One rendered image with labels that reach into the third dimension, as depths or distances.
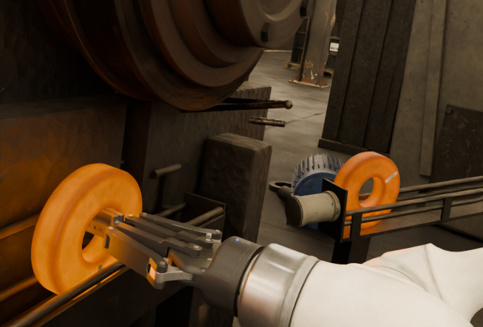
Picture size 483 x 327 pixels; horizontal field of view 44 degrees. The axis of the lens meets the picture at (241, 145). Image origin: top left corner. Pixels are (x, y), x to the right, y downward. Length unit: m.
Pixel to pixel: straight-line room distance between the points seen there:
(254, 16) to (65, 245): 0.32
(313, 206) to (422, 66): 2.43
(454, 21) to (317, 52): 6.36
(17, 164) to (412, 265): 0.44
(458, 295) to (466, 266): 0.03
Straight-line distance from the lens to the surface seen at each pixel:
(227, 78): 0.81
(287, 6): 0.80
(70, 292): 0.68
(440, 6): 3.46
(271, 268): 0.58
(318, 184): 2.87
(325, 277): 0.57
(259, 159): 1.01
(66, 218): 0.65
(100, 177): 0.67
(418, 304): 0.56
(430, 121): 3.45
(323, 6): 9.69
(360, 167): 1.18
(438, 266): 0.69
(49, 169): 0.74
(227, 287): 0.59
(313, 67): 9.71
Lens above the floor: 1.02
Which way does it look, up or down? 13 degrees down
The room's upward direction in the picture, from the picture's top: 9 degrees clockwise
